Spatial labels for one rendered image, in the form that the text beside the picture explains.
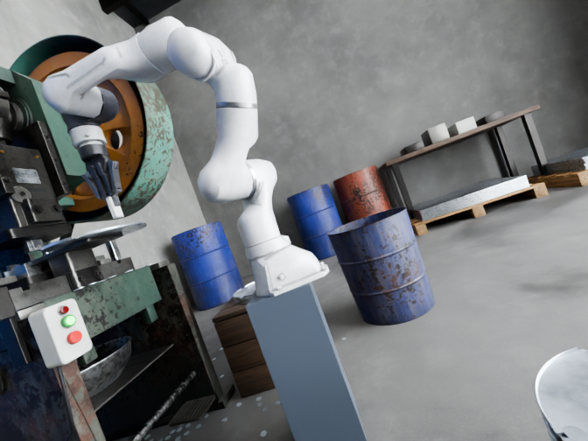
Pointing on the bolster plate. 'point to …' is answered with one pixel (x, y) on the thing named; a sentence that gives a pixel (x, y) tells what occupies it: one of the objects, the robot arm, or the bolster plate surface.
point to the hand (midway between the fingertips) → (115, 207)
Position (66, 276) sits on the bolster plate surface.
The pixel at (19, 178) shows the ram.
